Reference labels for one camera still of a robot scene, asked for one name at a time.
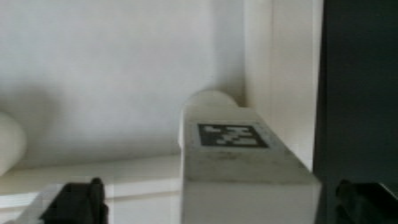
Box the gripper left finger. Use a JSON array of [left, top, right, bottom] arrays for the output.
[[38, 178, 108, 224]]

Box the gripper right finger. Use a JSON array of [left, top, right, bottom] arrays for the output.
[[335, 180, 398, 224]]

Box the white leg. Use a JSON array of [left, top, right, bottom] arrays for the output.
[[179, 91, 321, 224]]

